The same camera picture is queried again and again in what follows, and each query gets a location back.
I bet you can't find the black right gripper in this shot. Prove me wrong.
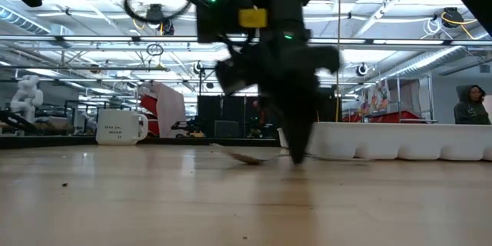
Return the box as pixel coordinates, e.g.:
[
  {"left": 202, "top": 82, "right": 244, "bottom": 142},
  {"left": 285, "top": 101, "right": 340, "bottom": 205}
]
[{"left": 214, "top": 0, "right": 341, "bottom": 165}]

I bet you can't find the silver table knife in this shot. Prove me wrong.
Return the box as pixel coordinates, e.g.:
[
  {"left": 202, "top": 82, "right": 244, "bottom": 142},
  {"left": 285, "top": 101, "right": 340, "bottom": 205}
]
[{"left": 209, "top": 141, "right": 295, "bottom": 166}]

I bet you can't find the black partition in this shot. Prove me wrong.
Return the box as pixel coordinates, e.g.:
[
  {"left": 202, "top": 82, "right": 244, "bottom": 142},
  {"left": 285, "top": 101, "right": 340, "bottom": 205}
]
[{"left": 197, "top": 86, "right": 339, "bottom": 139}]

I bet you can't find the grey box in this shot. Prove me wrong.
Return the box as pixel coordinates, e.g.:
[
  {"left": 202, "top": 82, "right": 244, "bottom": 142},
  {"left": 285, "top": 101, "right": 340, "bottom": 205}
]
[{"left": 214, "top": 120, "right": 241, "bottom": 138}]

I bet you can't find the colourful floral banner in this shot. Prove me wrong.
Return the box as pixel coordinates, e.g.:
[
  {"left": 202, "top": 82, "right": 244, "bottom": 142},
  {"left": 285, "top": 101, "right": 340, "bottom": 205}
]
[{"left": 359, "top": 78, "right": 391, "bottom": 115}]

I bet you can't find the white cutlery tray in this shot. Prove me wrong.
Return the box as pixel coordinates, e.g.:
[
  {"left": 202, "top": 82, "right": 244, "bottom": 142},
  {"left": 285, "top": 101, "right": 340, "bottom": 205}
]
[{"left": 276, "top": 121, "right": 492, "bottom": 161}]

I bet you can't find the yellow tape band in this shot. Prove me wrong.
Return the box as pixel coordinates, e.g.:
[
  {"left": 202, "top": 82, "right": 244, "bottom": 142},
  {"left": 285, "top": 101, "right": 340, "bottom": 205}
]
[{"left": 238, "top": 7, "right": 268, "bottom": 28}]

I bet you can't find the black yellow cart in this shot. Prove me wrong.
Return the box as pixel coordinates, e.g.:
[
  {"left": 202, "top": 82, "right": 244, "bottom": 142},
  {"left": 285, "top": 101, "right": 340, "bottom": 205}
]
[{"left": 171, "top": 118, "right": 205, "bottom": 138}]

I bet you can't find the metal shelf rack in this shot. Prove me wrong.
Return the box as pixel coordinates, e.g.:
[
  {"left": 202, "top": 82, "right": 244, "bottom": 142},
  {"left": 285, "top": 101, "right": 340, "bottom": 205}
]
[{"left": 395, "top": 76, "right": 439, "bottom": 125}]

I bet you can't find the pink panel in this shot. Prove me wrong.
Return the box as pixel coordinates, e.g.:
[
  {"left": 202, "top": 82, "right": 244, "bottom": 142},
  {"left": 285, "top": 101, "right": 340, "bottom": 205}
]
[{"left": 152, "top": 81, "right": 188, "bottom": 138}]

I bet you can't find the person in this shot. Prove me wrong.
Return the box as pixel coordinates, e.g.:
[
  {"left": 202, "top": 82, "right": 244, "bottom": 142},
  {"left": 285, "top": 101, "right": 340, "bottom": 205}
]
[{"left": 453, "top": 84, "right": 492, "bottom": 125}]

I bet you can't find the white mug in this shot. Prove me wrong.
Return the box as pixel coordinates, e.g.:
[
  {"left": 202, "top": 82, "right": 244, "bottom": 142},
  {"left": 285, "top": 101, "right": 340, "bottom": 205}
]
[{"left": 95, "top": 108, "right": 149, "bottom": 146}]

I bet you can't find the ceiling light strip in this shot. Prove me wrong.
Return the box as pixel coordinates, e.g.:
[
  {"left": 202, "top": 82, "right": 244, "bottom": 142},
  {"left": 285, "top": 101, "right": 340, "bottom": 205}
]
[{"left": 0, "top": 35, "right": 492, "bottom": 45}]

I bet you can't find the cluttered workbench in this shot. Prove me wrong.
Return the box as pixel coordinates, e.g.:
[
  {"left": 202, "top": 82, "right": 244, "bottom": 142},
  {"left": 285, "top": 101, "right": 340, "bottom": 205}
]
[{"left": 0, "top": 99, "right": 97, "bottom": 136}]

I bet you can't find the white robot figure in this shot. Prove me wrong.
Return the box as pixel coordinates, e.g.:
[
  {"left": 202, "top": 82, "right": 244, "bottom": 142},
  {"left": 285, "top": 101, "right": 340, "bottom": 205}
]
[{"left": 9, "top": 75, "right": 45, "bottom": 124}]

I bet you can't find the black rack frame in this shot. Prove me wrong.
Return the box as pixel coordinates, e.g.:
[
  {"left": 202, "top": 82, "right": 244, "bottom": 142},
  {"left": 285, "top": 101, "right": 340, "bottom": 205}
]
[{"left": 198, "top": 66, "right": 220, "bottom": 97}]

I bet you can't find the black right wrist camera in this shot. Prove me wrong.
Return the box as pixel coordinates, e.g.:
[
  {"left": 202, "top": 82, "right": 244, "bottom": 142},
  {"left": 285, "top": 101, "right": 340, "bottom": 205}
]
[{"left": 188, "top": 0, "right": 247, "bottom": 44}]

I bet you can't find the silver air duct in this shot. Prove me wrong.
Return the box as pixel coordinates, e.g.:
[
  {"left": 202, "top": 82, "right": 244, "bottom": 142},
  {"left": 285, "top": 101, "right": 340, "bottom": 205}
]
[
  {"left": 380, "top": 44, "right": 492, "bottom": 81},
  {"left": 0, "top": 5, "right": 53, "bottom": 35}
]

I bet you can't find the black aluminium table frame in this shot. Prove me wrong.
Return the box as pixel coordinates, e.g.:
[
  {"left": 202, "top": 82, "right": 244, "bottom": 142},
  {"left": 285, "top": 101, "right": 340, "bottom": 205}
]
[{"left": 0, "top": 135, "right": 281, "bottom": 147}]

